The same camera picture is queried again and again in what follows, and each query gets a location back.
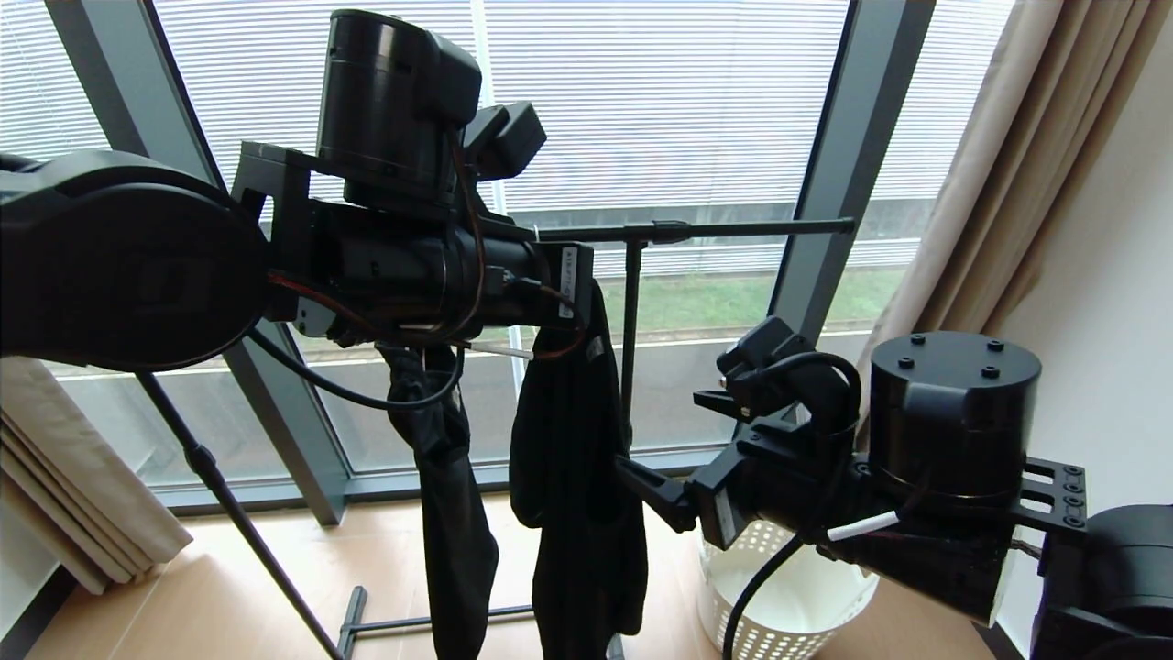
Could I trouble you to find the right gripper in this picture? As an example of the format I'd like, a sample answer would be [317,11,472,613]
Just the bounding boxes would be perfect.
[614,390,1018,626]

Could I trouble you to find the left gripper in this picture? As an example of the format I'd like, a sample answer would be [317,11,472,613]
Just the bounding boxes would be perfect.
[301,206,597,345]

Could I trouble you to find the black garment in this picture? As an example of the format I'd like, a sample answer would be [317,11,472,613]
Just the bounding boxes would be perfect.
[509,280,649,660]

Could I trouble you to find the black shorts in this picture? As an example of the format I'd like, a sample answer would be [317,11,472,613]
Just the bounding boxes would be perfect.
[376,341,500,660]

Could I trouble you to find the white laundry basket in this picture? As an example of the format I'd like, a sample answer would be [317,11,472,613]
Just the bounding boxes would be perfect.
[696,521,879,660]

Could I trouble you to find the black clothes rack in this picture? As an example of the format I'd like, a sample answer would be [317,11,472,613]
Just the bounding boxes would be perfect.
[136,218,855,660]

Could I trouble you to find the window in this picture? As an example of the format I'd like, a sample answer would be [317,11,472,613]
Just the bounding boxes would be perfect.
[0,0,1018,528]

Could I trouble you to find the beige curtain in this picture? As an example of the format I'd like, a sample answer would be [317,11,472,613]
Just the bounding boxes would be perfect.
[857,0,1173,446]
[0,357,193,595]

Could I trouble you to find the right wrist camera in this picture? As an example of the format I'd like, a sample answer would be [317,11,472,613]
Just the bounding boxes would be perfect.
[715,316,862,434]

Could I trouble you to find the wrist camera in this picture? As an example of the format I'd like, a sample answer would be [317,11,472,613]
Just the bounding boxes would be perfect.
[715,316,862,434]
[463,101,548,182]

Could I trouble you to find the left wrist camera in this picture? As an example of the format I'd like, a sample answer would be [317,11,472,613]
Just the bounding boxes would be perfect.
[463,101,548,182]

